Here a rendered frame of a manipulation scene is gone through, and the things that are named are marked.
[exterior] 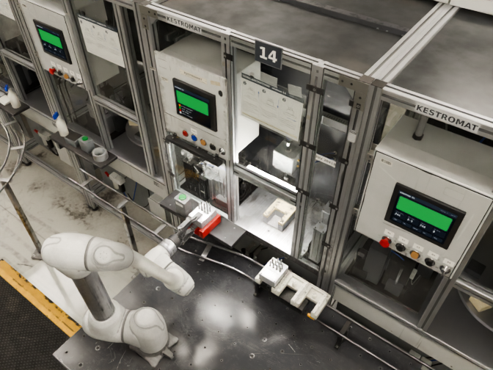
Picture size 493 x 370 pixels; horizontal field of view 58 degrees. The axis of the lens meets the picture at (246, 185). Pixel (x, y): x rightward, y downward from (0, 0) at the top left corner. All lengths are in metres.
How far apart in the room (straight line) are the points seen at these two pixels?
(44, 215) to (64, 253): 2.37
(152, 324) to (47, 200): 2.32
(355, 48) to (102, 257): 1.21
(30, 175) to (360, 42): 3.44
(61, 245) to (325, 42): 1.26
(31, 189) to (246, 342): 2.70
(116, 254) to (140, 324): 0.56
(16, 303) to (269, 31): 2.64
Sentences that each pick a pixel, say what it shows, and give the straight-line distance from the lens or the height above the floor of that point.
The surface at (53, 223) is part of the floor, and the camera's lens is 4.04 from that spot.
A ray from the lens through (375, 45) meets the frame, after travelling 1.84.
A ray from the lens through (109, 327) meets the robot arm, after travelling 2.22.
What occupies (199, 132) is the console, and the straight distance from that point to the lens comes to 2.21.
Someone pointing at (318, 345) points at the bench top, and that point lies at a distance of 2.40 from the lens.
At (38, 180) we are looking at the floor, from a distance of 4.48.
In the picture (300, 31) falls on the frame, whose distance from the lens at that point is 1.89.
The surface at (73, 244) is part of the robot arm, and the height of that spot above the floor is 1.52.
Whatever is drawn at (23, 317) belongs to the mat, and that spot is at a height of 0.01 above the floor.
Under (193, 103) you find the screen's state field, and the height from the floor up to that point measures 1.65.
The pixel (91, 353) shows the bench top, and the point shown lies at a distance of 2.48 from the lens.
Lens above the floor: 2.82
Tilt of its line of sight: 45 degrees down
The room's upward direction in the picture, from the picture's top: straight up
